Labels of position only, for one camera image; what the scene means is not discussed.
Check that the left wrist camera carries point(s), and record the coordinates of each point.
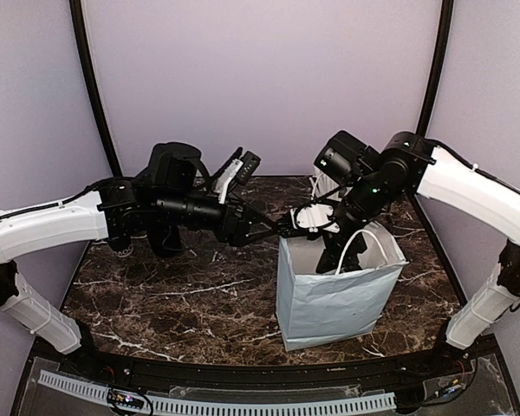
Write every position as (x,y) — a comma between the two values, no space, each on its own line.
(236,170)

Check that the stack of black lids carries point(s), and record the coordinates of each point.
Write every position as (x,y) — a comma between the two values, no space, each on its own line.
(165,241)

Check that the white paper bag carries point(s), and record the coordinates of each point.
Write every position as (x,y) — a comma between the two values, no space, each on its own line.
(316,309)

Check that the white slotted cable duct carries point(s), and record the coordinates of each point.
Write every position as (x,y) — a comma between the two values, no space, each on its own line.
(164,405)

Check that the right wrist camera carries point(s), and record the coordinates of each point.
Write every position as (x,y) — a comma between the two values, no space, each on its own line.
(307,220)

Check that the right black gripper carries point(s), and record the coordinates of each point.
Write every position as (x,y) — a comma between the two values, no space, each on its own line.
(334,245)

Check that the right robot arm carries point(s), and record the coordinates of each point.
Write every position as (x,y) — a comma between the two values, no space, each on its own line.
(431,169)

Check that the stack of paper cups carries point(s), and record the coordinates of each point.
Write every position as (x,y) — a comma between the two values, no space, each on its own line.
(121,248)

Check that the black front table rail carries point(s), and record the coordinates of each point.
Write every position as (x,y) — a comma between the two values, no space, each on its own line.
(401,372)

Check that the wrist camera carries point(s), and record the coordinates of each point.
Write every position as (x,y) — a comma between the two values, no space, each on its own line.
(236,170)
(307,220)

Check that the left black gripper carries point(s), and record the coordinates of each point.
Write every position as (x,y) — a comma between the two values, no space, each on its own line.
(237,236)

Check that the green circuit board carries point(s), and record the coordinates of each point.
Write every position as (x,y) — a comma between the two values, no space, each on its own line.
(123,399)

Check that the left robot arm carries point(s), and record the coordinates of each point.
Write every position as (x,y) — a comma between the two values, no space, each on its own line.
(174,191)

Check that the left black frame post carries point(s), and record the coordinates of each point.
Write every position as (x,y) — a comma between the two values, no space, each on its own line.
(89,77)

